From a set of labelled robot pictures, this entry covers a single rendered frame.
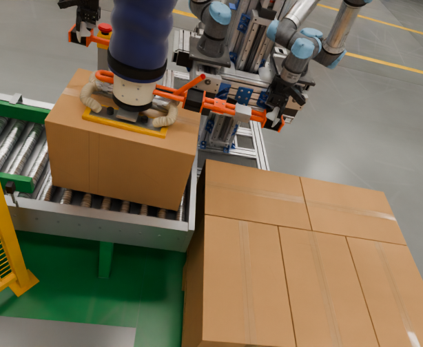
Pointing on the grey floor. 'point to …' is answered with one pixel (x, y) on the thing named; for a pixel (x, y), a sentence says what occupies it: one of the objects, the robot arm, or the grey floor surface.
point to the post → (102, 53)
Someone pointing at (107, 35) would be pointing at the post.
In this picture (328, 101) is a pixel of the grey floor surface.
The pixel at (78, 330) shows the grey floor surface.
